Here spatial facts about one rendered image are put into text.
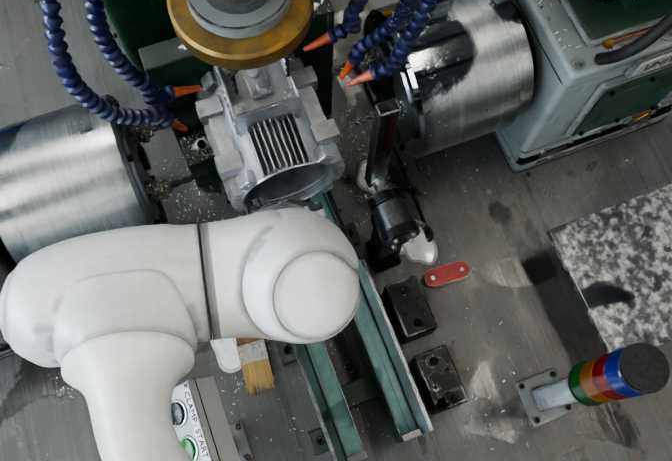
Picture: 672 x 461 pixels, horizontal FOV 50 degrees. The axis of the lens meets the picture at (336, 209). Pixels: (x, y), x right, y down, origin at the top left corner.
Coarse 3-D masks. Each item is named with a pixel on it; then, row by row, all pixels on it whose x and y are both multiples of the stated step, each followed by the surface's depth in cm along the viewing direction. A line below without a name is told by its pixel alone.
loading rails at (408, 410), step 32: (224, 192) 134; (352, 224) 132; (352, 320) 121; (384, 320) 115; (288, 352) 123; (320, 352) 115; (384, 352) 115; (320, 384) 113; (352, 384) 120; (384, 384) 113; (320, 416) 110; (416, 416) 111; (320, 448) 119; (352, 448) 110
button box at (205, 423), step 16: (192, 384) 97; (208, 384) 99; (176, 400) 97; (192, 400) 95; (208, 400) 97; (192, 416) 95; (208, 416) 96; (224, 416) 98; (176, 432) 97; (192, 432) 95; (208, 432) 95; (224, 432) 97; (208, 448) 94; (224, 448) 95
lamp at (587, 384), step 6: (594, 360) 96; (588, 366) 97; (582, 372) 98; (588, 372) 95; (582, 378) 98; (588, 378) 95; (582, 384) 98; (588, 384) 96; (588, 390) 96; (594, 390) 95; (594, 396) 96; (600, 396) 94; (606, 402) 97
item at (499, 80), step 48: (480, 0) 108; (384, 48) 111; (432, 48) 105; (480, 48) 106; (528, 48) 109; (384, 96) 121; (432, 96) 106; (480, 96) 108; (528, 96) 113; (432, 144) 112
